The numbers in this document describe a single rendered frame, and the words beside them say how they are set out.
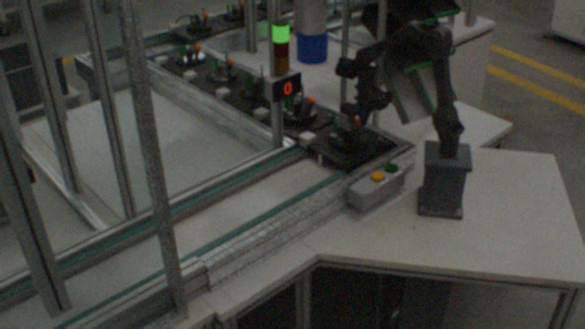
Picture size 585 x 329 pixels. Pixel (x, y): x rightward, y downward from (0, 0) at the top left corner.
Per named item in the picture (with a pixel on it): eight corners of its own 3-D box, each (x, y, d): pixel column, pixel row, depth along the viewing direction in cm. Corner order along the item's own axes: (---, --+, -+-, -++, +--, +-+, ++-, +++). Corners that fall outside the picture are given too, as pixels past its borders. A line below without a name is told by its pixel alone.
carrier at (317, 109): (342, 121, 214) (343, 90, 207) (295, 143, 201) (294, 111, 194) (299, 100, 229) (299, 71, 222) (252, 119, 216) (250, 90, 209)
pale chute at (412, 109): (429, 116, 209) (435, 112, 205) (402, 125, 203) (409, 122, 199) (398, 49, 212) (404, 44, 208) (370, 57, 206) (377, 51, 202)
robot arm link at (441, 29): (452, 25, 157) (431, 25, 161) (442, 31, 152) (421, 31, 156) (460, 127, 171) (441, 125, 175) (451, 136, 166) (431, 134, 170)
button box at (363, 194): (404, 185, 187) (406, 169, 184) (362, 211, 176) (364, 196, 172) (388, 175, 192) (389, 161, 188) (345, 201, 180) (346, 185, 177)
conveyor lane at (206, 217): (392, 167, 203) (394, 143, 198) (198, 281, 157) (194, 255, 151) (335, 137, 221) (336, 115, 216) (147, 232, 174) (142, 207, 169)
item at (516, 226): (593, 291, 154) (596, 283, 152) (287, 256, 170) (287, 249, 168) (551, 161, 211) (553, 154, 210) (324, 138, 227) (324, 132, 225)
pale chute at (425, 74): (451, 104, 217) (458, 100, 213) (427, 112, 211) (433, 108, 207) (421, 40, 220) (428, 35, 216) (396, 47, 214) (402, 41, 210)
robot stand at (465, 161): (462, 220, 177) (473, 168, 166) (417, 216, 180) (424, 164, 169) (461, 194, 189) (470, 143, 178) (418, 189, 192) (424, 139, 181)
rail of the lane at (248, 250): (414, 169, 202) (417, 143, 196) (211, 293, 153) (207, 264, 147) (402, 163, 206) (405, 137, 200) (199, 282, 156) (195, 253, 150)
